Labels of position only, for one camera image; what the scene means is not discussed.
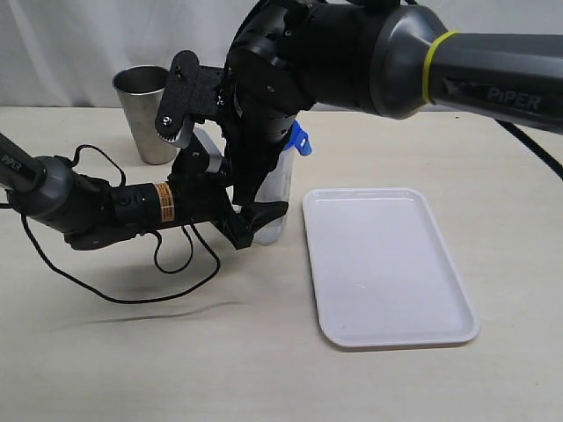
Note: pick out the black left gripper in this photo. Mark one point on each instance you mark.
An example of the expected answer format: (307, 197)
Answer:
(200, 196)

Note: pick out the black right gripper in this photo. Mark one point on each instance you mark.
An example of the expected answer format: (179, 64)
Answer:
(249, 135)

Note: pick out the clear plastic tall container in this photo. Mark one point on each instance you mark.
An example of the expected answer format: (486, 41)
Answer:
(276, 187)

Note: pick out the blue plastic container lid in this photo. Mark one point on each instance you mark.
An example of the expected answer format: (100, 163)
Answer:
(299, 140)

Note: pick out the stainless steel cup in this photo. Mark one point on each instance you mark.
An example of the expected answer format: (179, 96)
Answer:
(139, 90)

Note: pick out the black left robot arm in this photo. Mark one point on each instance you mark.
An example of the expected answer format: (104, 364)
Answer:
(91, 214)

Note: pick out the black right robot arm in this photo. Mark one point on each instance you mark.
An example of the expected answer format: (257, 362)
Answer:
(375, 57)

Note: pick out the white rectangular plastic tray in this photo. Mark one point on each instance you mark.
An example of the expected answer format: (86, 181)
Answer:
(382, 274)

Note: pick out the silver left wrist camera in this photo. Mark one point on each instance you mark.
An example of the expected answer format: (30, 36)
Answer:
(204, 152)

